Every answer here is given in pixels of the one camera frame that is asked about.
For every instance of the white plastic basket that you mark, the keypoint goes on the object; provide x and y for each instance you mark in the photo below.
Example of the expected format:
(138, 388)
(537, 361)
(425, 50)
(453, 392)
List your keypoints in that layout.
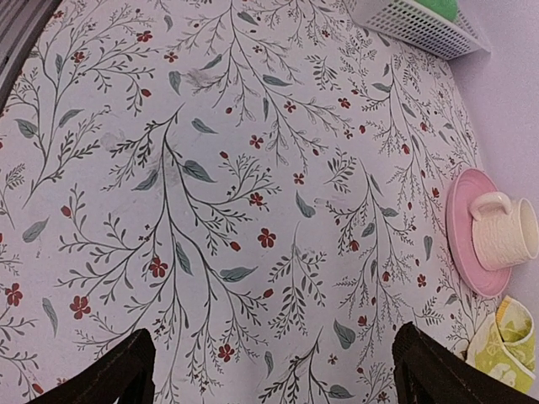
(428, 29)

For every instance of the front aluminium rail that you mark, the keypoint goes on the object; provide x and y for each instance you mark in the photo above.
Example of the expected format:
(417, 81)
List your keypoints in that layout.
(22, 23)

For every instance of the yellow patterned towel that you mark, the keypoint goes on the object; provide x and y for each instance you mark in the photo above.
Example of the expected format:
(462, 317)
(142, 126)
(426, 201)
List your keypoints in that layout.
(504, 347)

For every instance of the cream ceramic mug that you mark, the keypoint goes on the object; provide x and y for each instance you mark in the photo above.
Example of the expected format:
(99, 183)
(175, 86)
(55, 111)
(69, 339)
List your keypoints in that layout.
(504, 230)

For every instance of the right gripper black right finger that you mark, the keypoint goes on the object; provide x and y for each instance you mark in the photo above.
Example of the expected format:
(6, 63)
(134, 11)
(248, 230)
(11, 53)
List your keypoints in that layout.
(426, 372)

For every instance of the green microfibre towel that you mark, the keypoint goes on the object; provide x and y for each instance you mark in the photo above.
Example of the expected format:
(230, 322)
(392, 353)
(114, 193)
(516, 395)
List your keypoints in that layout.
(448, 9)

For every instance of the pink plate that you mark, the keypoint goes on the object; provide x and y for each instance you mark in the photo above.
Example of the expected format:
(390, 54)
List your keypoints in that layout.
(467, 186)

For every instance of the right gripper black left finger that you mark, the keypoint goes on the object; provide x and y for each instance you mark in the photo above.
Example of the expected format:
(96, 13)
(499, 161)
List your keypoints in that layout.
(123, 375)

